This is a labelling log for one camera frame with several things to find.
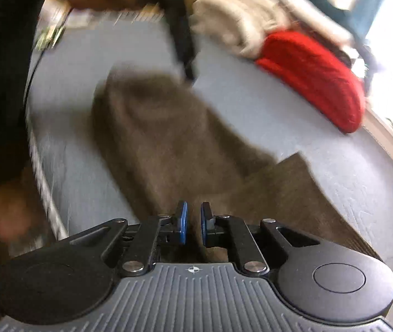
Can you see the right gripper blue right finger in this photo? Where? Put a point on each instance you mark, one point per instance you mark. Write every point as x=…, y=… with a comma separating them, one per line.
x=233, y=234

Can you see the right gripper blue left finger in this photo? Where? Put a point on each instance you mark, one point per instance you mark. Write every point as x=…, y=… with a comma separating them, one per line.
x=143, y=242

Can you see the brown corduroy pants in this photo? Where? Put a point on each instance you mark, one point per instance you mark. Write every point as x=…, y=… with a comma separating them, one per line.
x=162, y=144

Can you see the grey quilted mattress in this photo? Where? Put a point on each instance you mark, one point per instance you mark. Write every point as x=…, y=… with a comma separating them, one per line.
x=353, y=171

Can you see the red folded blanket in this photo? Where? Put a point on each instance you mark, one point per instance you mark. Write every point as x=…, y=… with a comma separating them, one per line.
x=317, y=75

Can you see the cream folded blanket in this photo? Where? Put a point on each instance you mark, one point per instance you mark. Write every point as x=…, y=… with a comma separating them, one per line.
x=240, y=25

